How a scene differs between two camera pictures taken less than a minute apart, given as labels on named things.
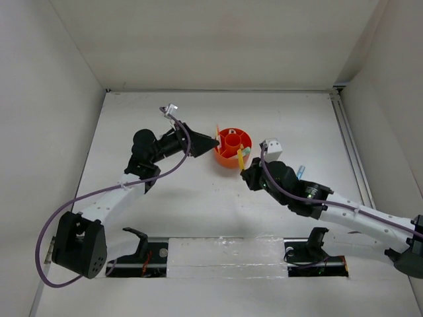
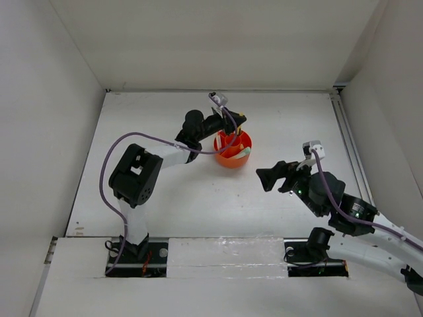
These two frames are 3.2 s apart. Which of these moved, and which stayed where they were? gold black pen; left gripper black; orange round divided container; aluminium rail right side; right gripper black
Moved: right gripper black; gold black pen; left gripper black
Stayed: orange round divided container; aluminium rail right side
